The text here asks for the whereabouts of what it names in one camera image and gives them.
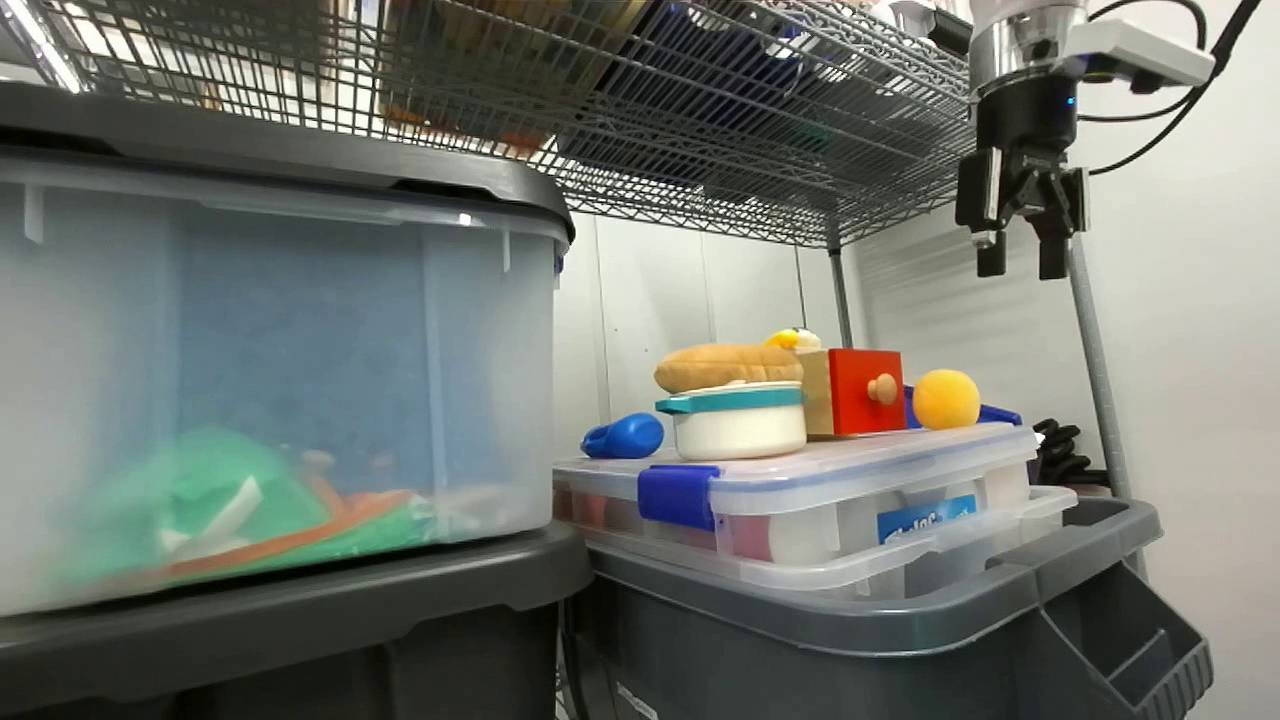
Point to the clear plastic tray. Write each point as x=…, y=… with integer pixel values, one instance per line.
x=972, y=535

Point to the grey metal shelf pole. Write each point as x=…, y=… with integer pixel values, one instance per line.
x=1101, y=385
x=842, y=285

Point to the red wooden drawer box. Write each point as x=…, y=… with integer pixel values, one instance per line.
x=865, y=389

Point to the toy bread loaf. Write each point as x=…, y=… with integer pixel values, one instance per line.
x=725, y=366

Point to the blue plastic toy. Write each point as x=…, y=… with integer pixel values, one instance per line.
x=622, y=438

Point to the grey tote with lid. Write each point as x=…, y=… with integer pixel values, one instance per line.
x=854, y=655

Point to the dark blue item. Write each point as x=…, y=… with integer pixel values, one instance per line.
x=722, y=64

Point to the yellow rubber duck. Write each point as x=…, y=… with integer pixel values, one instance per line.
x=796, y=338

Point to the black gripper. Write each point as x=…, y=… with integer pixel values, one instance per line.
x=1020, y=160

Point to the dark grey storage tote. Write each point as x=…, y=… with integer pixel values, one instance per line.
x=264, y=655

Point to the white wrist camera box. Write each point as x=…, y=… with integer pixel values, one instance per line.
x=1134, y=53

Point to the white bowl teal rim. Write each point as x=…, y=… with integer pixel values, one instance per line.
x=733, y=425

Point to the clear container blue clips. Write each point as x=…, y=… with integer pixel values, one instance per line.
x=803, y=502

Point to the green cloth item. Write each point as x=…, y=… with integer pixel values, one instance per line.
x=200, y=502

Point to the large clear bin grey lid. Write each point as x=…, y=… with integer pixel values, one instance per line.
x=306, y=335

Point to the brown box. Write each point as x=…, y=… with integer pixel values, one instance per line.
x=507, y=53

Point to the orange strip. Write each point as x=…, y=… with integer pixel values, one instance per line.
x=363, y=509

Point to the orange round plushy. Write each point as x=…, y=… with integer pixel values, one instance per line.
x=947, y=398

